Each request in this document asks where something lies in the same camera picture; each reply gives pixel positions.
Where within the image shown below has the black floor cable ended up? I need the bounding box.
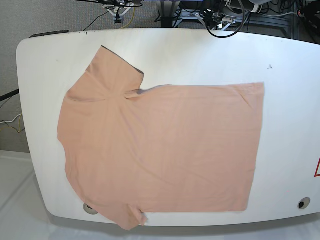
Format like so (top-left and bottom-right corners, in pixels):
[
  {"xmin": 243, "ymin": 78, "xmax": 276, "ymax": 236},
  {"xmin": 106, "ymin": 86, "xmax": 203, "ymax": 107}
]
[{"xmin": 83, "ymin": 11, "xmax": 109, "ymax": 32}]

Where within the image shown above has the black table leg bar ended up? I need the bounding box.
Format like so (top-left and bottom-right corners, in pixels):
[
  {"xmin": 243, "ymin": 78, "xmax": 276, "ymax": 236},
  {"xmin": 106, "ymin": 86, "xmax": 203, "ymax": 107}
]
[{"xmin": 0, "ymin": 89, "xmax": 20, "ymax": 102}]

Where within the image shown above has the right table grommet hole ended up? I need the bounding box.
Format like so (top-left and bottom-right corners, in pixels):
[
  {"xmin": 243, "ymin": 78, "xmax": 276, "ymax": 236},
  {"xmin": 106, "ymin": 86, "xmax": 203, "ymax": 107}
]
[{"xmin": 297, "ymin": 197, "xmax": 311, "ymax": 210}]

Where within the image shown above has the yellow floor cable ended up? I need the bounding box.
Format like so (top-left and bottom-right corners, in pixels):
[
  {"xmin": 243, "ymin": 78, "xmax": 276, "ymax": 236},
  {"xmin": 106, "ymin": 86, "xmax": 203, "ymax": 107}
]
[{"xmin": 121, "ymin": 6, "xmax": 136, "ymax": 30}]

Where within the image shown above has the red triangle warning sticker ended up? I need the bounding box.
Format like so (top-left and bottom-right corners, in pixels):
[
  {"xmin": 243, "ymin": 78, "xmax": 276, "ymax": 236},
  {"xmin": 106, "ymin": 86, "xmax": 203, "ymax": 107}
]
[{"xmin": 314, "ymin": 159, "xmax": 320, "ymax": 177}]

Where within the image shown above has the aluminium frame rail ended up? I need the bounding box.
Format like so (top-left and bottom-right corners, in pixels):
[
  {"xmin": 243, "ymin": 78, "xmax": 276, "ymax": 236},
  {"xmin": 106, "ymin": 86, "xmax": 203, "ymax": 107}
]
[{"xmin": 174, "ymin": 9, "xmax": 301, "ymax": 40}]

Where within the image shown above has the left table grommet hole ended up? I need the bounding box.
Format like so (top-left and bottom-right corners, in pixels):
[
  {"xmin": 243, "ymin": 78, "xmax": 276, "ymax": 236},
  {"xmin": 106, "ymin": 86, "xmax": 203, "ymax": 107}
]
[{"xmin": 83, "ymin": 203, "xmax": 98, "ymax": 215}]

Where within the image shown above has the black looped cable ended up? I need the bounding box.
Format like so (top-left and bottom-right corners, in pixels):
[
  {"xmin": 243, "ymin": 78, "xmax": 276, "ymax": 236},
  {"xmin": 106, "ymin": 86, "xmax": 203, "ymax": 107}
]
[{"xmin": 204, "ymin": 0, "xmax": 247, "ymax": 39}]

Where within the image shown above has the white floor cable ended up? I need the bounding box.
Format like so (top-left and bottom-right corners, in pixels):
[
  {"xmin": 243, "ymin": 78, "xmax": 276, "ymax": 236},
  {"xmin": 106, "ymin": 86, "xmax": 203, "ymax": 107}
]
[{"xmin": 5, "ymin": 113, "xmax": 23, "ymax": 124}]

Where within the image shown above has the peach orange T-shirt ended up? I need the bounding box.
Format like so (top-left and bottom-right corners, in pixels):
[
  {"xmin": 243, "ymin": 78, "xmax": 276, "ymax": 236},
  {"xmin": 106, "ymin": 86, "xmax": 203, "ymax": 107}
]
[{"xmin": 57, "ymin": 47, "xmax": 265, "ymax": 230}]

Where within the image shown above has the table grommet hole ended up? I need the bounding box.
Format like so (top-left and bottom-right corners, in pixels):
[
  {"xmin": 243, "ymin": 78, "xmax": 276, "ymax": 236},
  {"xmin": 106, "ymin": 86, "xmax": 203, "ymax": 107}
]
[
  {"xmin": 297, "ymin": 197, "xmax": 311, "ymax": 210},
  {"xmin": 83, "ymin": 203, "xmax": 98, "ymax": 215}
]

